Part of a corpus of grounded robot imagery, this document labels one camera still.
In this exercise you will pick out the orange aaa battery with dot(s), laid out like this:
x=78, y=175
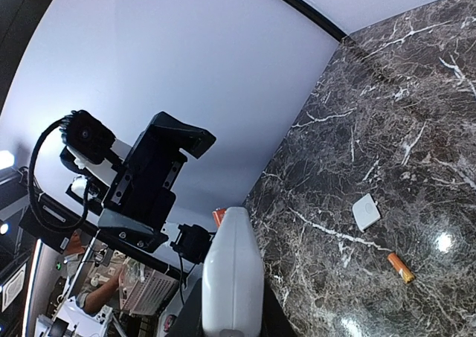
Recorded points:
x=403, y=271
x=218, y=216

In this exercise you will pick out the white red remote control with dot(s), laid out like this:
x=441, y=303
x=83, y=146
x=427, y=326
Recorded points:
x=233, y=279

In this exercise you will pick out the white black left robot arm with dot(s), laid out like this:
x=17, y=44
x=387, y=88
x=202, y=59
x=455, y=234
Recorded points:
x=94, y=180

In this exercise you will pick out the white battery cover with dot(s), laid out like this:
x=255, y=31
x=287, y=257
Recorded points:
x=365, y=212

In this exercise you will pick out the black left frame post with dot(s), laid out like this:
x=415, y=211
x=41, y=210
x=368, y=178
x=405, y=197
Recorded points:
x=317, y=18

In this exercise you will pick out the white plastic basket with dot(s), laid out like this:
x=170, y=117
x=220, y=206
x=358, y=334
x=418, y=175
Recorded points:
x=142, y=290

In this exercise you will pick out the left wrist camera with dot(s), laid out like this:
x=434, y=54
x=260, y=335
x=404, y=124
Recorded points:
x=86, y=135

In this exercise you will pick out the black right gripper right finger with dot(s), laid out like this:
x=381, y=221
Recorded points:
x=274, y=321

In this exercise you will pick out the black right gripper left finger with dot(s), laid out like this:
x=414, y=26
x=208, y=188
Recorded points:
x=189, y=320

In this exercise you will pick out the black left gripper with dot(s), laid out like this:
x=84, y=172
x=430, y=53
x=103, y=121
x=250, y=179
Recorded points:
x=140, y=199

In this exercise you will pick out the person in background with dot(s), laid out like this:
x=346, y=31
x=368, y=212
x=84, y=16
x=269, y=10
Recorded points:
x=98, y=285

